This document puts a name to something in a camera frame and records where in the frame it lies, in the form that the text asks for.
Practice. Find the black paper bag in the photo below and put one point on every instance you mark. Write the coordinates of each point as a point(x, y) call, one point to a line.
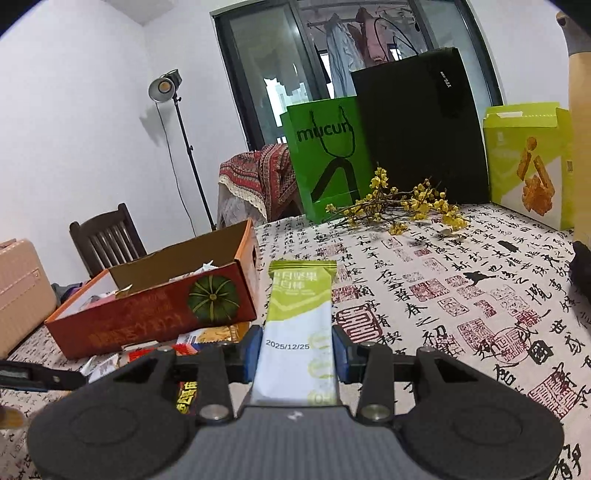
point(415, 129)

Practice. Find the red patterned cloth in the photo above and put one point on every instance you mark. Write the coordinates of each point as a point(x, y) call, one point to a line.
point(263, 175)

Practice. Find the green snack bar packet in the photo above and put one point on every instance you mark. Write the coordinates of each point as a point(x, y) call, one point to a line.
point(295, 323)

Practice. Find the green paper bag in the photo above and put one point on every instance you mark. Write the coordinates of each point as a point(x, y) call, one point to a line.
point(304, 166)

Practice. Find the hanging light blue shirt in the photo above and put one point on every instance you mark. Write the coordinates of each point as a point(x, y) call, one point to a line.
point(341, 55)

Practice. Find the dark object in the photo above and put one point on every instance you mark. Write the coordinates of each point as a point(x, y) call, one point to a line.
point(582, 267)

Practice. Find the hanging pink garment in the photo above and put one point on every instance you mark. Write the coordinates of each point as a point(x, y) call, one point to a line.
point(374, 41)

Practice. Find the yellow-green snack carton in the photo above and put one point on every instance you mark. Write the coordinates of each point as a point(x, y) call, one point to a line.
point(508, 157)

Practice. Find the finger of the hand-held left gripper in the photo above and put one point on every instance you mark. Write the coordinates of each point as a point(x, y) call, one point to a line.
point(55, 381)

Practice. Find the grey purple pouch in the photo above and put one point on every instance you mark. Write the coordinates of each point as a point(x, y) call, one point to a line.
point(64, 291)

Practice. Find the beige grey draped garment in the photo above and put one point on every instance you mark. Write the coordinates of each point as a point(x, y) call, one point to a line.
point(235, 207)

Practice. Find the dark wooden chair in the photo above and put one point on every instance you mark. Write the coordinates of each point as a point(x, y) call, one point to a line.
point(104, 222)

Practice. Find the pile of mixed snack packets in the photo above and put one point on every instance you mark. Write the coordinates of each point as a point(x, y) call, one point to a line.
point(217, 333)

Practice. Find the pumpkin print cardboard box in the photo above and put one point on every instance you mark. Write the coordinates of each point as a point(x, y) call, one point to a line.
point(152, 314)

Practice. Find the black window frame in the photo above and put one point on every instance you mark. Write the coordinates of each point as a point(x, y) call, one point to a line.
point(221, 69)

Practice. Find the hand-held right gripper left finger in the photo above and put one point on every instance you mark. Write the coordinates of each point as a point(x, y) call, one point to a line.
point(251, 355)

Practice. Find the studio light on stand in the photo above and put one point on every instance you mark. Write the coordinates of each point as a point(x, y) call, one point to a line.
point(161, 88)

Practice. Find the yellow flower branch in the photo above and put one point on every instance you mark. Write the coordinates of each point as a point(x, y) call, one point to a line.
point(429, 196)

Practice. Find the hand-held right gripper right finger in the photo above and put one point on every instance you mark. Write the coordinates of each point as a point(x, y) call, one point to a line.
point(340, 355)

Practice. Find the pink hard-shell suitcase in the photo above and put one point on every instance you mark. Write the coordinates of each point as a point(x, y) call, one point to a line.
point(23, 300)

